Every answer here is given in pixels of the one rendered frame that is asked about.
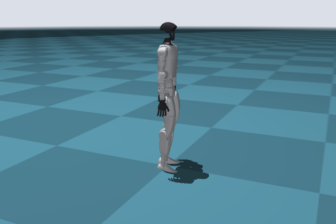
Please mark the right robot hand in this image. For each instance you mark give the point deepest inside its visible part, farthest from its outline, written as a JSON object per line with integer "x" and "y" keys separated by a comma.
{"x": 161, "y": 107}

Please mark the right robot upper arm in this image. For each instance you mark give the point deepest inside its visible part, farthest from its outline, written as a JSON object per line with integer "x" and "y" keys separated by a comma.
{"x": 162, "y": 54}

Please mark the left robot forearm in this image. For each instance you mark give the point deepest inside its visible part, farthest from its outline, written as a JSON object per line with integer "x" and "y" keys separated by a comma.
{"x": 174, "y": 80}

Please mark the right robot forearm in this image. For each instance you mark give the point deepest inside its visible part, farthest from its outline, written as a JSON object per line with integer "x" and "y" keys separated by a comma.
{"x": 161, "y": 85}

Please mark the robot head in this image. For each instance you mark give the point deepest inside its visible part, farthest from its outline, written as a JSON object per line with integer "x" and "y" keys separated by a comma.
{"x": 168, "y": 28}

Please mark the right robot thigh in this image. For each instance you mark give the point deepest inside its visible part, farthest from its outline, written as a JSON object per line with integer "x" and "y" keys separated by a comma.
{"x": 170, "y": 118}

